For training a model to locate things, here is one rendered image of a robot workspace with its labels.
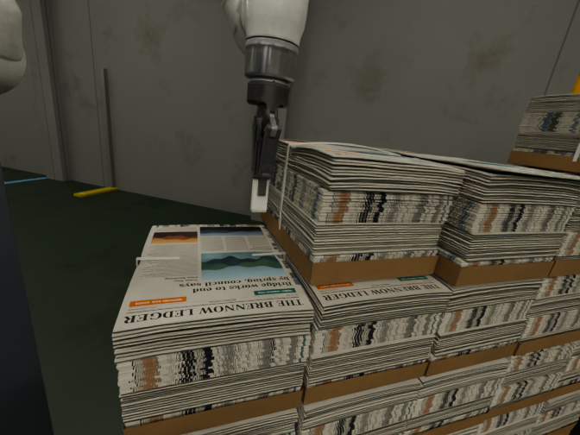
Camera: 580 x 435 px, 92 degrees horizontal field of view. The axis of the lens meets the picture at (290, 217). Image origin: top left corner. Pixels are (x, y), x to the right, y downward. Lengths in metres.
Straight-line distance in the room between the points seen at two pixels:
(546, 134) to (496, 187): 0.64
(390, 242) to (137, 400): 0.48
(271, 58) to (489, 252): 0.54
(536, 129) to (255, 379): 1.14
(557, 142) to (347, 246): 0.87
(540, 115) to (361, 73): 2.11
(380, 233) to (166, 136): 3.55
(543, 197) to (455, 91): 2.53
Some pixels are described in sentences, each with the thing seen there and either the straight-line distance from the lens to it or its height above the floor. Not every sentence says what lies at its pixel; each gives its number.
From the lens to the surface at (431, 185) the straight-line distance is 0.57.
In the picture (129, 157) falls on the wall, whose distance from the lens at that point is 4.31.
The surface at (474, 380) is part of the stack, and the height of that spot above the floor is 0.56.
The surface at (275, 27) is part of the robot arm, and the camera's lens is 0.52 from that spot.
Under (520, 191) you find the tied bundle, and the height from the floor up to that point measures 1.03.
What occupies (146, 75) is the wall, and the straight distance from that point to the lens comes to 4.08.
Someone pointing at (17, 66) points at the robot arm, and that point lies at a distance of 0.82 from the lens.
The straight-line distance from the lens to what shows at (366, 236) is 0.53.
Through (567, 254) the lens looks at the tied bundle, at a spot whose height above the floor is 0.89.
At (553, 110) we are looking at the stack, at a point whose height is 1.24.
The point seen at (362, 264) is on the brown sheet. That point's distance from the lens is 0.54.
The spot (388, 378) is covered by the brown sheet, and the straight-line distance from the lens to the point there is 0.70.
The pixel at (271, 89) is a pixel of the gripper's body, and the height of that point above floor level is 1.15.
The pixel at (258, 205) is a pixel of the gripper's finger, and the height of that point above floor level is 0.94.
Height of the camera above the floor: 1.09
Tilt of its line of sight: 18 degrees down
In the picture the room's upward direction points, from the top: 7 degrees clockwise
